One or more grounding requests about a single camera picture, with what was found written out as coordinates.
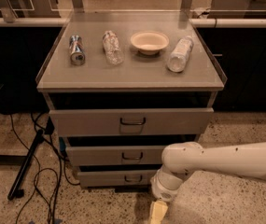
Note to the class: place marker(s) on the grey middle drawer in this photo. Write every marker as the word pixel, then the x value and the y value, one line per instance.
pixel 121 150

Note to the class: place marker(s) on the white counter rail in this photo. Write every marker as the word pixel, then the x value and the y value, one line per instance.
pixel 199 23

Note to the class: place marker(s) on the white labelled plastic bottle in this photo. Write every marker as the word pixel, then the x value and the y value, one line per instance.
pixel 179 57

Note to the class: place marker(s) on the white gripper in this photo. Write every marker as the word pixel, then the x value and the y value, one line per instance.
pixel 162 190

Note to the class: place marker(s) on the grey drawer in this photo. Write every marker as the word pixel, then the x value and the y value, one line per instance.
pixel 121 150
pixel 116 175
pixel 130 113

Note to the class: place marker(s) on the beige paper bowl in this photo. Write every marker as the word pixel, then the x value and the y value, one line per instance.
pixel 149 42

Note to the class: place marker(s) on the grey top drawer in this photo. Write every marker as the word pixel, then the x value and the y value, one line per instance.
pixel 130 113

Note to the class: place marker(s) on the clear crumpled plastic bottle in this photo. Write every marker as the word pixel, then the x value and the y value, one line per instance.
pixel 113 51

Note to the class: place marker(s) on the blue silver soda can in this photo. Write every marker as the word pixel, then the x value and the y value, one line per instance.
pixel 76 50

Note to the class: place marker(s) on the black floor bar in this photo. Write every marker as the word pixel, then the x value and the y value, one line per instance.
pixel 15 189

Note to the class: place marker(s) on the grey bottom drawer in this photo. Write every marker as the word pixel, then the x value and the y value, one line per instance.
pixel 116 175

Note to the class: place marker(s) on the black power adapter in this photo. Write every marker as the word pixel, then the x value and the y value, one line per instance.
pixel 49 127

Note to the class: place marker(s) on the grey drawer cabinet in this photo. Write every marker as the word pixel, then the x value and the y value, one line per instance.
pixel 137 72

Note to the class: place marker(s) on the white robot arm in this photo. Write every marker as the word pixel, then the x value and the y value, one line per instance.
pixel 179 161

